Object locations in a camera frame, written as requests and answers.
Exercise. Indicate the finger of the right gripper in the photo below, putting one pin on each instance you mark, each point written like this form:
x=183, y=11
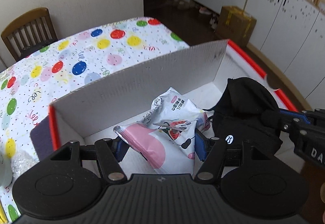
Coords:
x=307, y=124

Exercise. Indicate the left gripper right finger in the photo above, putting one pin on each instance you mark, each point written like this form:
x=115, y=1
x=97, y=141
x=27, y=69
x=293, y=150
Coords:
x=212, y=153

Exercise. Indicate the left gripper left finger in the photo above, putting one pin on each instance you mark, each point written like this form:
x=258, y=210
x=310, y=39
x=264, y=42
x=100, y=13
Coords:
x=110, y=152

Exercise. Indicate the black cap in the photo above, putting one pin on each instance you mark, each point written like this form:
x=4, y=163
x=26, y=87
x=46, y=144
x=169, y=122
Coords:
x=248, y=111

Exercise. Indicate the pink white tissue pack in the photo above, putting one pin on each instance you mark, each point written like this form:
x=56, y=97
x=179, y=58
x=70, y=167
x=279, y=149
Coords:
x=165, y=135

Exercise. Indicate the purple green sponge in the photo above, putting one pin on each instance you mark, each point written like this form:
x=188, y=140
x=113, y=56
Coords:
x=40, y=136

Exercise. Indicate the clear bubble wrap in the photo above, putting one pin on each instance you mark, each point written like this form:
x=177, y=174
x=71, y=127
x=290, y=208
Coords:
x=22, y=162

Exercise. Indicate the person right hand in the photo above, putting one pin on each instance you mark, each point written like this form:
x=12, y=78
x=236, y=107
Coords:
x=322, y=192

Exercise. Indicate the red cardboard box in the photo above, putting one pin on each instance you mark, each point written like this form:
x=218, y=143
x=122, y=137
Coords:
x=199, y=72

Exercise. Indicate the balloon pattern tablecloth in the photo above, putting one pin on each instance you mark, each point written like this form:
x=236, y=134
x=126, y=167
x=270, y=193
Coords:
x=30, y=85

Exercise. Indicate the green ceramic mug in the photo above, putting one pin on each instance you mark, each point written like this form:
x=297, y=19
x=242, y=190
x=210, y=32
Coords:
x=6, y=174

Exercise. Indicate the brown cardboard box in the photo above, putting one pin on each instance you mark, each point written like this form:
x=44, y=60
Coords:
x=235, y=24

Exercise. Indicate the wooden chair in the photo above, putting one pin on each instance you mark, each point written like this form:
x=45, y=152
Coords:
x=29, y=33

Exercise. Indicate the white wall cabinet unit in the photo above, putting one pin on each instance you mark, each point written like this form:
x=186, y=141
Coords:
x=290, y=34

